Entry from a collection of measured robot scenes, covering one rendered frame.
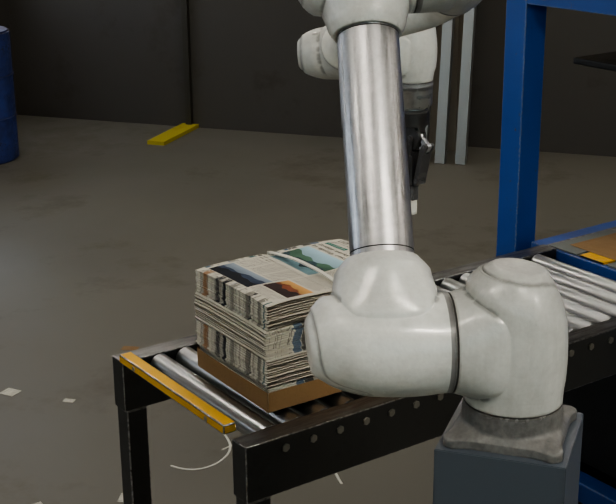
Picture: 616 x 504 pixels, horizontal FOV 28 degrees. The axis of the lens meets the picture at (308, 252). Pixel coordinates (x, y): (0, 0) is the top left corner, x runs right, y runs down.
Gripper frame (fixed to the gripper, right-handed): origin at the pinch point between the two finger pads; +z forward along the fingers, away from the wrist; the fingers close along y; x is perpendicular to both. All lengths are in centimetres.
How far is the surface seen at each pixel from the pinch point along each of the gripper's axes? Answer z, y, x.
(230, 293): 12.0, -0.5, -46.0
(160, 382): 32, -9, -58
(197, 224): 114, -335, 137
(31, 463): 113, -141, -37
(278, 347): 19.6, 13.4, -43.8
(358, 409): 33, 22, -30
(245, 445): 33, 22, -57
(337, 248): 10.5, -7.3, -14.2
